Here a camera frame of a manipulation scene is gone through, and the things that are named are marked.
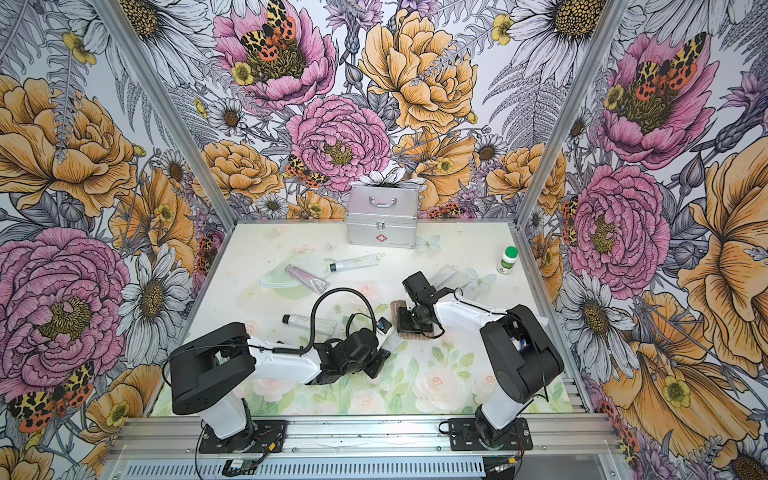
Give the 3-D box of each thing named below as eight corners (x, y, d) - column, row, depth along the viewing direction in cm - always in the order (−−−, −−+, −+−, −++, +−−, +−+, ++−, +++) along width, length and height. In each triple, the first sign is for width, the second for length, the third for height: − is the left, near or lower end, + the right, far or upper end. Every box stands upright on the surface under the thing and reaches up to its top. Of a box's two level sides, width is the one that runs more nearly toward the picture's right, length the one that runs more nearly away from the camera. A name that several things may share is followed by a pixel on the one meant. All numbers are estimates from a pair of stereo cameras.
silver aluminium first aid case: (349, 248, 116) (344, 218, 104) (353, 215, 128) (349, 185, 116) (418, 248, 116) (421, 218, 104) (415, 215, 128) (418, 185, 116)
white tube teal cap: (330, 273, 109) (329, 268, 107) (329, 266, 111) (328, 261, 109) (378, 264, 112) (377, 259, 109) (376, 258, 113) (376, 253, 111)
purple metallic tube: (282, 276, 108) (280, 271, 106) (290, 268, 111) (288, 263, 108) (321, 295, 103) (319, 291, 101) (328, 286, 105) (327, 281, 103)
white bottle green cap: (497, 274, 108) (505, 258, 101) (494, 262, 111) (501, 245, 104) (512, 274, 108) (521, 258, 101) (508, 262, 111) (516, 245, 104)
